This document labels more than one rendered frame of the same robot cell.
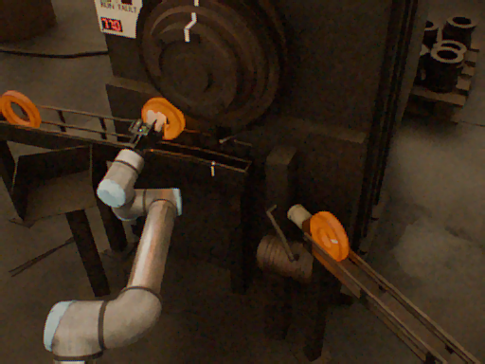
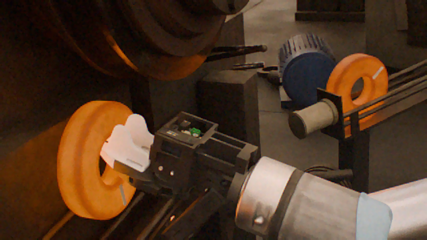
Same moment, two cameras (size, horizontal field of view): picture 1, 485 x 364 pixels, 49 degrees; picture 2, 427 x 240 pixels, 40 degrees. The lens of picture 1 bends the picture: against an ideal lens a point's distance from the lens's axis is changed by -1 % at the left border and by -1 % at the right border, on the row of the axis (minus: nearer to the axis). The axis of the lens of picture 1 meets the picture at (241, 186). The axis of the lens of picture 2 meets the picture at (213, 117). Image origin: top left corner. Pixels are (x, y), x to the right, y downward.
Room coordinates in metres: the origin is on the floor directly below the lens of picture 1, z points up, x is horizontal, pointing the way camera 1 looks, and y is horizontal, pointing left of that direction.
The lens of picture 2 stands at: (1.38, 0.97, 1.15)
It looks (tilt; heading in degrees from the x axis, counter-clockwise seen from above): 22 degrees down; 270
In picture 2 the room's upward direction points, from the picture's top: 5 degrees counter-clockwise
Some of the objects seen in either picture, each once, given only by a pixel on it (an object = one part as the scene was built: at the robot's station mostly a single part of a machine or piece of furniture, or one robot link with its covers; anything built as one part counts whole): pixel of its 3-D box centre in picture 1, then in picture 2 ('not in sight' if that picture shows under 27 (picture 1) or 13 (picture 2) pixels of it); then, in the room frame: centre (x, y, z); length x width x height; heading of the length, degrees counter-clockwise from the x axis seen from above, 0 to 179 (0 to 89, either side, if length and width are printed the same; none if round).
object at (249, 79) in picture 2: (281, 179); (229, 131); (1.35, -0.14, 0.68); 0.11 x 0.08 x 0.24; 155
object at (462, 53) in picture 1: (380, 41); not in sight; (3.13, -0.93, 0.22); 1.20 x 0.81 x 0.44; 63
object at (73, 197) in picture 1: (77, 237); not in sight; (1.41, 0.65, 0.36); 0.26 x 0.20 x 0.72; 100
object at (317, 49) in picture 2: not in sight; (305, 67); (0.86, -2.13, 0.17); 0.57 x 0.31 x 0.34; 85
